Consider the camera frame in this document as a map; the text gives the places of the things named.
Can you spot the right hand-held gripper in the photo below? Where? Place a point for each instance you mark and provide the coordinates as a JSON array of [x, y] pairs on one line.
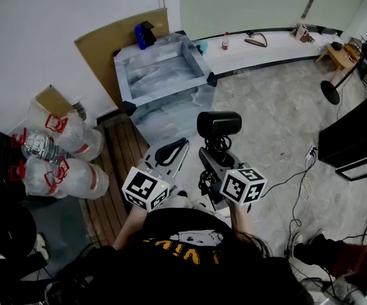
[[243, 186]]

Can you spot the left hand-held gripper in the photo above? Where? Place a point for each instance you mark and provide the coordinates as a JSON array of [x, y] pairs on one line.
[[143, 186]]

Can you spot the black hair dryer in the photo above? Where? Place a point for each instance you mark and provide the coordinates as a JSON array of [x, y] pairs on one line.
[[218, 124]]

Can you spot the grey marble-pattern sink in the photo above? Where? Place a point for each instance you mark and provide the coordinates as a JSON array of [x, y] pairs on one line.
[[161, 71]]

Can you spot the person's left forearm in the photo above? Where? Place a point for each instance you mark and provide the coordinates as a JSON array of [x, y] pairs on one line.
[[129, 224]]

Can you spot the person's right forearm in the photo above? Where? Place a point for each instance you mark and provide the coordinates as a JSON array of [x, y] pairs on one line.
[[240, 218]]

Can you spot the person's black shoe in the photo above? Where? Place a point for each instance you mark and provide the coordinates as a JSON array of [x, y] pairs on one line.
[[182, 194]]

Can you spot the person's light grey trousers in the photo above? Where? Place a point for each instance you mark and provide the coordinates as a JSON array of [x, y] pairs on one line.
[[183, 203]]

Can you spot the white power strip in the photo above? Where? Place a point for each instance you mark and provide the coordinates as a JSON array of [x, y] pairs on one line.
[[311, 152]]

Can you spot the small black box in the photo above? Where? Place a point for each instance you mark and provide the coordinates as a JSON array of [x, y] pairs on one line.
[[199, 49]]

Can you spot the person's black printed t-shirt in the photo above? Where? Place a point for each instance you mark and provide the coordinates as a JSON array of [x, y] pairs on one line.
[[186, 272]]

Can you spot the teal cloth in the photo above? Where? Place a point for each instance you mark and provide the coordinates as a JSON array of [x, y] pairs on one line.
[[203, 46]]

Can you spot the blue bottle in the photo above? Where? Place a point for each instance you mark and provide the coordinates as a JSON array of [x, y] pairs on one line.
[[140, 37]]

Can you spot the small white red-capped bottle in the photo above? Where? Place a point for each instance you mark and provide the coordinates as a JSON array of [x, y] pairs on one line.
[[225, 41]]

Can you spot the black dispenser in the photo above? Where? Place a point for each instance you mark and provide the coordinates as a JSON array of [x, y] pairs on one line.
[[149, 33]]

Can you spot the brown cardboard sheet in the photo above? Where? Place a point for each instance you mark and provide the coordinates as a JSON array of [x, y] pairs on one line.
[[107, 46]]

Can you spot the cardboard box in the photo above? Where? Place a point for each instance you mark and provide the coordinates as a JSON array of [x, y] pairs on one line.
[[54, 102]]

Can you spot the black standing fan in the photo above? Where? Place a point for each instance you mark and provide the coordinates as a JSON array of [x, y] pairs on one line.
[[329, 91]]

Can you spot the black cabinet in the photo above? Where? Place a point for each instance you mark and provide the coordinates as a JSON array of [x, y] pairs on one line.
[[355, 138]]

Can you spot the white and brown carton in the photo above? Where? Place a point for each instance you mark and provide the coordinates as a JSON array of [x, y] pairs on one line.
[[301, 32]]

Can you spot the small wooden stool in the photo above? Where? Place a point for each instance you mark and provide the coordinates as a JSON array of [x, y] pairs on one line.
[[339, 56]]

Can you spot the black round stool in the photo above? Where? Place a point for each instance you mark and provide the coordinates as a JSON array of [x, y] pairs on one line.
[[13, 230]]

